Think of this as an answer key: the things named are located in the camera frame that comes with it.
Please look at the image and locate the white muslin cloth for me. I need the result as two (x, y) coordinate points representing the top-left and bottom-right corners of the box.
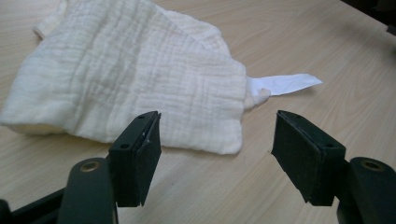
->
(0, 0), (324, 156)

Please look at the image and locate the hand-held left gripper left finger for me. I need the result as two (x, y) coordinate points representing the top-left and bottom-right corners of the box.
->
(107, 110), (163, 208)

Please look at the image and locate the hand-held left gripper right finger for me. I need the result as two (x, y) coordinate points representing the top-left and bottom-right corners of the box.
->
(271, 109), (347, 207)

